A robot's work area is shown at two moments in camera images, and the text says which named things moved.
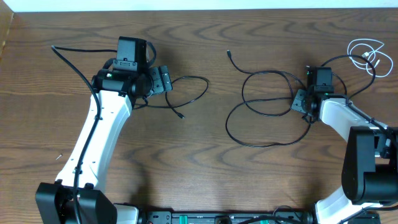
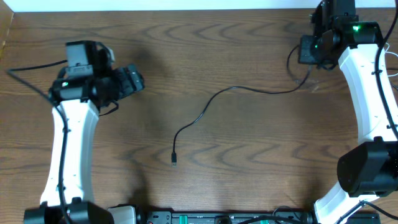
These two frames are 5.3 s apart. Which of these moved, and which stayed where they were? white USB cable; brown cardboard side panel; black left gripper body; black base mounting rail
Moved: black left gripper body; white USB cable
Stayed: black base mounting rail; brown cardboard side panel
